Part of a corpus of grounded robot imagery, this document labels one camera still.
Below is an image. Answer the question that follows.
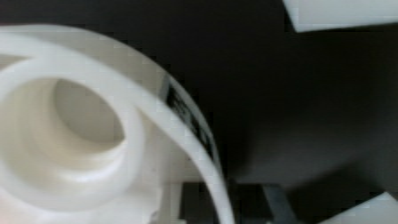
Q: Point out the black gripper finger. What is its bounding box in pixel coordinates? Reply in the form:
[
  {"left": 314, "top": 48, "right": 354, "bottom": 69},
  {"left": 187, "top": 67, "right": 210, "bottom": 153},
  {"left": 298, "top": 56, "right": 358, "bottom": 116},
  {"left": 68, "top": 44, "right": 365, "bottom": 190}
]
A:
[{"left": 180, "top": 183, "right": 306, "bottom": 224}]

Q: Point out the white round stool seat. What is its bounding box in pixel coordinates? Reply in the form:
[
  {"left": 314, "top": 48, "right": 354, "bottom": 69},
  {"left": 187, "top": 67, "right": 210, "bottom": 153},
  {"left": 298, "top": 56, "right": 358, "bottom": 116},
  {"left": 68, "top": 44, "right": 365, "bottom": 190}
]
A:
[{"left": 0, "top": 25, "right": 235, "bottom": 224}]

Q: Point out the white stool leg with tag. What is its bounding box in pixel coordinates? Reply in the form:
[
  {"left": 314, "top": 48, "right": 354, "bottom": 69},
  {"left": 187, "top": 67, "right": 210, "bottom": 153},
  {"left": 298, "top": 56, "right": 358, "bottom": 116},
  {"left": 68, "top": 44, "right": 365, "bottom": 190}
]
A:
[{"left": 282, "top": 0, "right": 398, "bottom": 33}]

